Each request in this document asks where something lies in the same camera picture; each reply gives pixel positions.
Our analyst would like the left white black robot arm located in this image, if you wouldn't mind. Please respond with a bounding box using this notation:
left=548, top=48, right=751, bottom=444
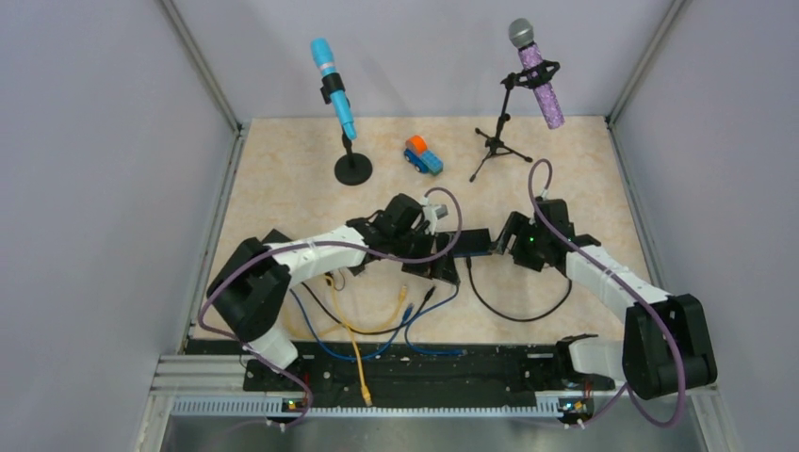
left=197, top=193, right=464, bottom=389

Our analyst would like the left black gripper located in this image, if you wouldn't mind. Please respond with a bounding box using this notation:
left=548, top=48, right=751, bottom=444
left=391, top=227, right=459, bottom=284

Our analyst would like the small black ribbed network switch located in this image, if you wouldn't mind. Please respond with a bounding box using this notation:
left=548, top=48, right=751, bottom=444
left=450, top=228, right=493, bottom=258

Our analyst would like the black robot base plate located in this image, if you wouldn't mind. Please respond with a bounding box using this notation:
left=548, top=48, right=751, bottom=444
left=184, top=339, right=616, bottom=413

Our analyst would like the large black network switch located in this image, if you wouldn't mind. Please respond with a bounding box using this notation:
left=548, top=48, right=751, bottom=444
left=261, top=229, right=292, bottom=245

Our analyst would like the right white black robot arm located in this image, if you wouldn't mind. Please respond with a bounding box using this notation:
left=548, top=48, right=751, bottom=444
left=493, top=198, right=718, bottom=400

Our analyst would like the purple glitter microphone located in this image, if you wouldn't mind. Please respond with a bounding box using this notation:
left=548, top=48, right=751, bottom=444
left=508, top=18, right=565, bottom=130

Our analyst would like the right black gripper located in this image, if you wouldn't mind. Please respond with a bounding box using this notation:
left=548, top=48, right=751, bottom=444
left=489, top=211, right=549, bottom=271

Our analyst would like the black tripod microphone stand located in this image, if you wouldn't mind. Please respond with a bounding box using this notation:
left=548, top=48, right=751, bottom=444
left=469, top=60, right=561, bottom=183

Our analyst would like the black round-base microphone stand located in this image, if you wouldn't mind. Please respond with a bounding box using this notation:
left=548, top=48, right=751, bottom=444
left=334, top=130, right=373, bottom=186

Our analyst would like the aluminium frame rail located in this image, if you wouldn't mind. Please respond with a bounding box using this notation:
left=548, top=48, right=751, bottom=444
left=135, top=352, right=742, bottom=451

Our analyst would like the cyan microphone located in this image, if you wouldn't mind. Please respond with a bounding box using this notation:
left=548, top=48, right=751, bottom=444
left=310, top=38, right=357, bottom=140

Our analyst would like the black ethernet cable loose end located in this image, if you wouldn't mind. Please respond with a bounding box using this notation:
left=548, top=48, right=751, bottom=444
left=302, top=283, right=436, bottom=337

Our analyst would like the black ethernet cable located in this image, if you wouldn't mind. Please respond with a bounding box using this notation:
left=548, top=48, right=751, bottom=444
left=465, top=255, right=574, bottom=324

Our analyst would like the orange blue toy truck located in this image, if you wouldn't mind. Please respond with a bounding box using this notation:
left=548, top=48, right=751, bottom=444
left=403, top=136, right=444, bottom=176

